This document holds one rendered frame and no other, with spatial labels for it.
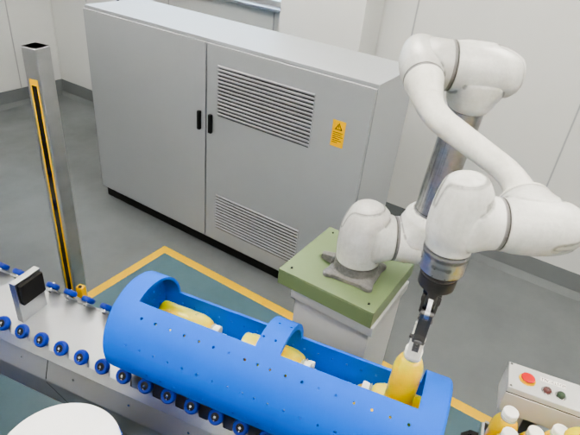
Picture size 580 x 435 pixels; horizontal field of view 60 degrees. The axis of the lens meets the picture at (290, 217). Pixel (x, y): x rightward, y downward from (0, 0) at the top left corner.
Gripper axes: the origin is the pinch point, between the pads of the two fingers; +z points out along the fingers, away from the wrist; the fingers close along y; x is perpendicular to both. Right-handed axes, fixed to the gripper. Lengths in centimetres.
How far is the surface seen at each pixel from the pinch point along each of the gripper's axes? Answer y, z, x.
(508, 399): -23.3, 30.0, 28.2
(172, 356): 13, 20, -55
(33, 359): 13, 47, -106
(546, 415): -23, 31, 38
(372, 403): 8.4, 14.4, -5.3
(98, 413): 28, 32, -67
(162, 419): 13, 47, -59
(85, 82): -349, 116, -411
